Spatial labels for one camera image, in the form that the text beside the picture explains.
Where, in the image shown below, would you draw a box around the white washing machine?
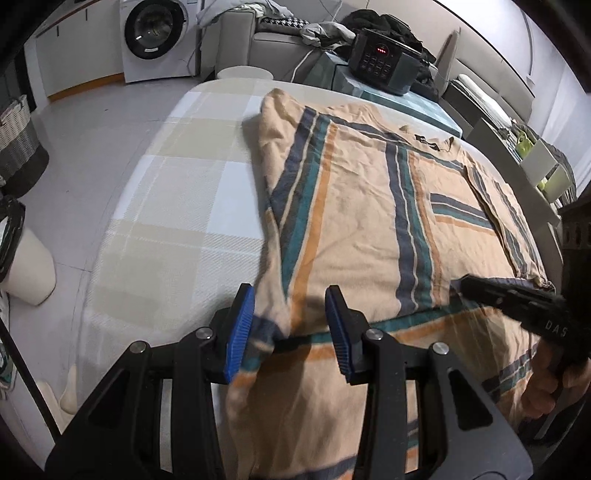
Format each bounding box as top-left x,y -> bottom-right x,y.
119,0 -> 202,84

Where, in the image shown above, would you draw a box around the white round stool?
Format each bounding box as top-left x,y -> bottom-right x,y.
216,65 -> 274,80

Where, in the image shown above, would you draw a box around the grey clothes on sofa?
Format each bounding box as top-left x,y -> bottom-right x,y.
300,21 -> 356,48

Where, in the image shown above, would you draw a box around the beige striped shirt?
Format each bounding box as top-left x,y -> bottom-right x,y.
226,89 -> 549,479

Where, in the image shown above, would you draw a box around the teal checkered side table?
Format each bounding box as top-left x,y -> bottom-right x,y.
304,53 -> 463,138

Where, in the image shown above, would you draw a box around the white cylindrical bin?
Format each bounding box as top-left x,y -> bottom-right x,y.
0,202 -> 57,306

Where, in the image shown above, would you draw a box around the checkered tablecloth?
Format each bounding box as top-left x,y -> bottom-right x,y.
80,75 -> 565,480

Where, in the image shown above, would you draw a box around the black jacket pile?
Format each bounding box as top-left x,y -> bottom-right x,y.
341,9 -> 436,64

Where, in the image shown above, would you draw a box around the black rice cooker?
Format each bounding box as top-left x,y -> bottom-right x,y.
349,29 -> 422,96

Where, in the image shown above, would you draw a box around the right hand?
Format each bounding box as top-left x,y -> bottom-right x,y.
521,339 -> 590,419

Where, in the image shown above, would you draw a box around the grey sofa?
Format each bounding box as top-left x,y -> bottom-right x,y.
214,11 -> 322,83

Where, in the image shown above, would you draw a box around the woven laundry basket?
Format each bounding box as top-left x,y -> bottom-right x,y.
0,95 -> 49,198

